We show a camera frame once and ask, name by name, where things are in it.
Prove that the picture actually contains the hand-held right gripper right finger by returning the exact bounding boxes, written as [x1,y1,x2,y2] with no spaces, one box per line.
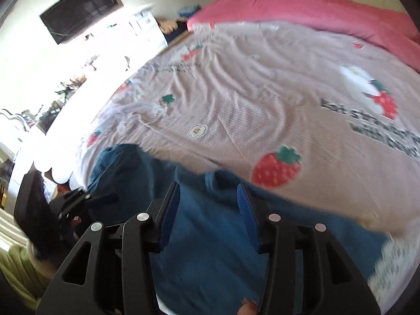
[236,184,383,315]

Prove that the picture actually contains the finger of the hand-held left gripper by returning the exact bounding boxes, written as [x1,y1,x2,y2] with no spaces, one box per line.
[87,193,119,208]

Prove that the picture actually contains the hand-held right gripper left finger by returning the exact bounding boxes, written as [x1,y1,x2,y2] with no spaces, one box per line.
[35,181,180,315]

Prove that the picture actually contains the blue denim pants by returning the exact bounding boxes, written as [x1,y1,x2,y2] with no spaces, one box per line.
[87,143,420,315]

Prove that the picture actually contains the person's right hand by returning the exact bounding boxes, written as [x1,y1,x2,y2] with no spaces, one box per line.
[237,298,258,315]

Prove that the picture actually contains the dark furniture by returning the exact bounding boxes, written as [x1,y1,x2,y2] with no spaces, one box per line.
[13,167,61,260]

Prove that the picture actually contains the white scalloped board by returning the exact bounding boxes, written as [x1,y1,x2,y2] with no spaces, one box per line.
[33,151,77,185]

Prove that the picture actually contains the green cloth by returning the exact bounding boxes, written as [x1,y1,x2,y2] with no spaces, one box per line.
[0,243,45,306]

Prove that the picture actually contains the strawberry printed bedspread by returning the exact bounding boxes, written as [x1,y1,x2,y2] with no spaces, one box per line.
[75,20,420,237]

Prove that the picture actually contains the white dresser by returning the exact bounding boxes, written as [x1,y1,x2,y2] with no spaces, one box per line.
[125,5,169,56]

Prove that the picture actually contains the beige cloth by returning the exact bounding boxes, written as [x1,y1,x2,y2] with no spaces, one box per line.
[157,18,180,34]

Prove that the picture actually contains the folded blue clothes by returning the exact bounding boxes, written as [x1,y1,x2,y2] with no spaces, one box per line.
[179,5,201,19]

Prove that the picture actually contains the pink blanket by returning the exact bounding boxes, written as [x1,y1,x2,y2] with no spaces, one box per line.
[187,0,420,73]

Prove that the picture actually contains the black wall television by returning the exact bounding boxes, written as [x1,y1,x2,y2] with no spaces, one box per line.
[39,0,123,45]

